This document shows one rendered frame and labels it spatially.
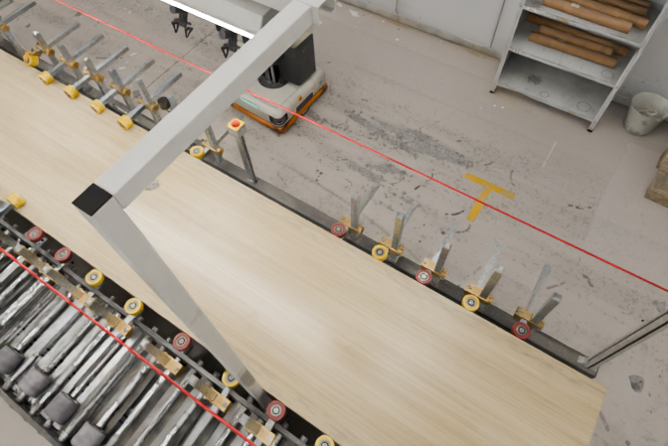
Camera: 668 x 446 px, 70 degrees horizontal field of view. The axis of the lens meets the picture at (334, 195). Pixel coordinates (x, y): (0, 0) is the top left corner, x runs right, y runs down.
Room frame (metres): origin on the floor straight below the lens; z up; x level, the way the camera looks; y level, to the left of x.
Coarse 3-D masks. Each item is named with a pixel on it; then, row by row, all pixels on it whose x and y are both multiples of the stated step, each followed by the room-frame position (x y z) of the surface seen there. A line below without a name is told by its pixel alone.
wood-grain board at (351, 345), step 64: (0, 64) 2.69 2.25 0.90; (0, 128) 2.08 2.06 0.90; (64, 128) 2.05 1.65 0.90; (0, 192) 1.59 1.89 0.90; (64, 192) 1.56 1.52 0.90; (192, 192) 1.51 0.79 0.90; (192, 256) 1.11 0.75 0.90; (256, 256) 1.09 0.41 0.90; (320, 256) 1.07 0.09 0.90; (256, 320) 0.75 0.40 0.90; (320, 320) 0.74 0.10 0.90; (384, 320) 0.72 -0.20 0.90; (448, 320) 0.70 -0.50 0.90; (320, 384) 0.45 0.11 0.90; (384, 384) 0.43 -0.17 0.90; (448, 384) 0.41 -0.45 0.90; (512, 384) 0.40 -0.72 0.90; (576, 384) 0.38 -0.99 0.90
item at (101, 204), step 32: (256, 0) 1.01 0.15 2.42; (288, 0) 0.96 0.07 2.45; (320, 0) 0.93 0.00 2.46; (288, 32) 0.85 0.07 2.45; (224, 64) 0.75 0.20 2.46; (256, 64) 0.76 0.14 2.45; (192, 96) 0.66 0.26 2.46; (224, 96) 0.67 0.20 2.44; (160, 128) 0.59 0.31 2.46; (192, 128) 0.60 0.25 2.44; (128, 160) 0.52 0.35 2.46; (160, 160) 0.53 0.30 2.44; (96, 192) 0.46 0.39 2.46; (128, 192) 0.47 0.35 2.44; (96, 224) 0.41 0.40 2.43; (128, 224) 0.44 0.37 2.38; (128, 256) 0.41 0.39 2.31; (160, 288) 0.41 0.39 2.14; (192, 320) 0.42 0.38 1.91; (224, 352) 0.43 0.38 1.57; (256, 384) 0.44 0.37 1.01; (288, 416) 0.46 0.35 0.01
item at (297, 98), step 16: (256, 80) 3.03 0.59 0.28; (320, 80) 3.05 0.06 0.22; (240, 96) 2.88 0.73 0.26; (256, 96) 2.84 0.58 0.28; (272, 96) 2.83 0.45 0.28; (288, 96) 2.82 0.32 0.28; (304, 96) 2.88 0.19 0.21; (256, 112) 2.77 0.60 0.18; (272, 112) 2.67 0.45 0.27; (288, 112) 2.71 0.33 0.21; (272, 128) 2.66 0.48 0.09
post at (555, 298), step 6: (552, 294) 0.71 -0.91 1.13; (558, 294) 0.70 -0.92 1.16; (552, 300) 0.68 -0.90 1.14; (558, 300) 0.67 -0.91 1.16; (546, 306) 0.68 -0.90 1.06; (552, 306) 0.67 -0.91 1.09; (540, 312) 0.68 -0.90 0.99; (546, 312) 0.67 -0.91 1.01; (534, 318) 0.68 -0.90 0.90; (540, 318) 0.67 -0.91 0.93
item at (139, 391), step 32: (0, 288) 1.13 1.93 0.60; (64, 288) 1.06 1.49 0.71; (32, 320) 0.90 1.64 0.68; (96, 320) 0.91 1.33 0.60; (32, 352) 0.72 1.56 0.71; (0, 384) 0.56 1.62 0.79; (64, 384) 0.58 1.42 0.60; (96, 384) 0.55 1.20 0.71; (224, 384) 0.48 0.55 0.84; (32, 416) 0.40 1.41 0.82; (192, 416) 0.38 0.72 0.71; (224, 416) 0.37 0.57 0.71
